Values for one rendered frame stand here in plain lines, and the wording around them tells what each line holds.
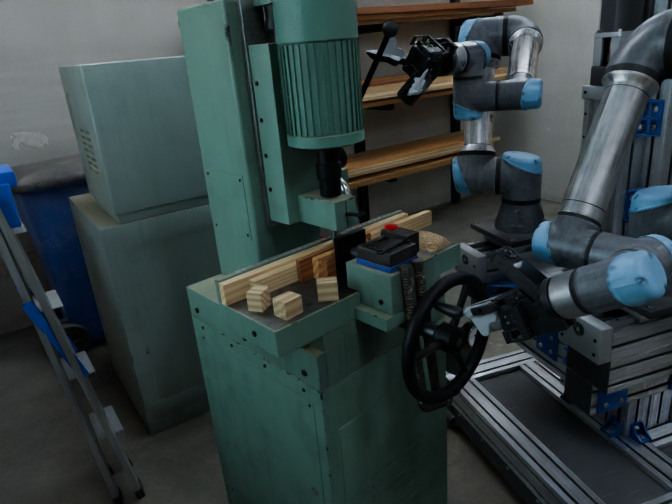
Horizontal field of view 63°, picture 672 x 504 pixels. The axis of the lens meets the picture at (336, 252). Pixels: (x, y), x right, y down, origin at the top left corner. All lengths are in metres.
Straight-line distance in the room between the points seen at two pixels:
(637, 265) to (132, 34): 3.09
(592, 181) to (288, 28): 0.65
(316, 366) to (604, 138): 0.70
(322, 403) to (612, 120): 0.79
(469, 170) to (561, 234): 0.77
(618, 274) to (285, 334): 0.60
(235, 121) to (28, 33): 2.19
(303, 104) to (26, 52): 2.40
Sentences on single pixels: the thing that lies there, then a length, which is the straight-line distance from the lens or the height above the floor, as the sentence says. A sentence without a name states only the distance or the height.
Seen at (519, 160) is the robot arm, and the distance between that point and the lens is 1.73.
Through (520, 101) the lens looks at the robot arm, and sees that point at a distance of 1.48.
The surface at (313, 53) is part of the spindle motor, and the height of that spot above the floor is 1.39.
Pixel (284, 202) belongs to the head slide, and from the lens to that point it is 1.34.
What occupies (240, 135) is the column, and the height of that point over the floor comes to 1.22.
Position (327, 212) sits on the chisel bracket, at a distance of 1.28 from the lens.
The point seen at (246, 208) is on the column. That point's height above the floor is 1.04.
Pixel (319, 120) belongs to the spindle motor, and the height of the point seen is 1.26.
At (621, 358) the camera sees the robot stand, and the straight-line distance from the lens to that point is 1.44.
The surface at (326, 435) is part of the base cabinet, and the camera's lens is 1.29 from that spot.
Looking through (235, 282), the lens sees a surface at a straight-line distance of 1.20.
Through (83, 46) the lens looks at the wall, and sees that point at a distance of 3.47.
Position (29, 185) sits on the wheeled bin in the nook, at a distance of 2.82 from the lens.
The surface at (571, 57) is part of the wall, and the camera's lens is 4.77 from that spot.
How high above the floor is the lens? 1.41
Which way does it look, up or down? 21 degrees down
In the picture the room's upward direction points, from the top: 5 degrees counter-clockwise
